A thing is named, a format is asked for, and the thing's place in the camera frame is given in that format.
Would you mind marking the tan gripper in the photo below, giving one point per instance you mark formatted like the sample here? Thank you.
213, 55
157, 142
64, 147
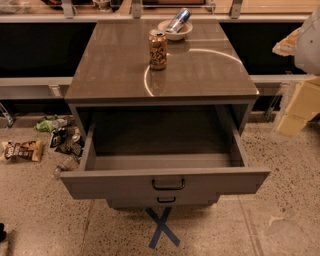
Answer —
308, 46

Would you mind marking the grey top drawer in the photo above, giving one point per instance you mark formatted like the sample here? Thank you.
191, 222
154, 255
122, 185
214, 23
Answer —
178, 164

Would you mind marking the grey drawer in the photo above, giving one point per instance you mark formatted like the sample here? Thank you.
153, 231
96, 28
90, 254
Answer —
152, 202
178, 164

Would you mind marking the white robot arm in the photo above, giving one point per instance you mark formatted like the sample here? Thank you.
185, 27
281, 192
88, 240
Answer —
303, 44

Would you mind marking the grey drawer cabinet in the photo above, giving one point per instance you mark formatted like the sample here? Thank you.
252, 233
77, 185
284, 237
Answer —
115, 86

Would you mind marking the grey lower drawer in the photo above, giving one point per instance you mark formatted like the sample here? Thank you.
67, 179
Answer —
152, 202

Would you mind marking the white ceramic bowl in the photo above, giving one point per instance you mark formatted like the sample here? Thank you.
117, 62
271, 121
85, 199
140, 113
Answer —
186, 29

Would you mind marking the blue silver can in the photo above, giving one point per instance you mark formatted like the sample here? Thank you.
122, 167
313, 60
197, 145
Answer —
178, 21

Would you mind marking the orange soda can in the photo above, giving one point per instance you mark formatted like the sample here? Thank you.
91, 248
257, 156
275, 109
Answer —
157, 49

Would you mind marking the blue tape cross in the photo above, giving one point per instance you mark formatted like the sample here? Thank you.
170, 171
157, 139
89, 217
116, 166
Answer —
161, 227

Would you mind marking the dark patterned snack bag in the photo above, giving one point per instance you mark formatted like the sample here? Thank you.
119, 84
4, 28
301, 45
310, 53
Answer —
72, 144

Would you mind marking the black snack bag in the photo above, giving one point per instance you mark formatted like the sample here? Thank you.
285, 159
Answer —
58, 137

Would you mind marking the clear plastic bottle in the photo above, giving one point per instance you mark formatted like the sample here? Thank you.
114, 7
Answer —
68, 164

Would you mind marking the green snack bag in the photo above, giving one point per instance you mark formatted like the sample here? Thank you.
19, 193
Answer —
45, 124

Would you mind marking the brown snack bag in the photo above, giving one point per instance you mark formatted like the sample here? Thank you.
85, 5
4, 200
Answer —
29, 150

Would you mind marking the black top drawer handle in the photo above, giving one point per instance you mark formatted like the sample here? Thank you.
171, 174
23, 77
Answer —
168, 186

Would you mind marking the black drawer handle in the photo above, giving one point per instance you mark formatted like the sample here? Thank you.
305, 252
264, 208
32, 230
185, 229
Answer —
168, 186
166, 200

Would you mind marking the black lower drawer handle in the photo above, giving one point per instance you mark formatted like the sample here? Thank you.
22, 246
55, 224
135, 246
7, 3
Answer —
166, 200

